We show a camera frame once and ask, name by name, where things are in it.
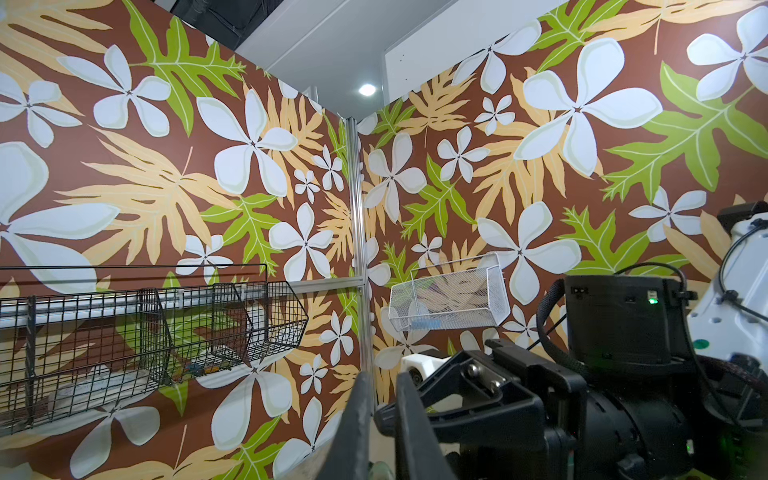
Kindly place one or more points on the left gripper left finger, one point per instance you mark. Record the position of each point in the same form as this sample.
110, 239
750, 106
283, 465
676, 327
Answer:
348, 456

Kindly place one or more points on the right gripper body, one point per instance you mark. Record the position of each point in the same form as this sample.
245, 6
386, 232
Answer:
510, 414

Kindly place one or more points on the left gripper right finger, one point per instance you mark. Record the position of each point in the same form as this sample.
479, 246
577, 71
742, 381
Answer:
417, 451

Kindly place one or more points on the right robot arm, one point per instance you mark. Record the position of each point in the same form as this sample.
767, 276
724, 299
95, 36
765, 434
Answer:
639, 379

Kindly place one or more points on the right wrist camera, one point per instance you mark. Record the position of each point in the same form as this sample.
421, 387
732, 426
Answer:
420, 366

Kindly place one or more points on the white wire basket right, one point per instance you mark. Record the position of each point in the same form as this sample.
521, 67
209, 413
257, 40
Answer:
461, 294

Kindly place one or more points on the black wire basket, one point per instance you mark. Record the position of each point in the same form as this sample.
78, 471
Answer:
75, 351

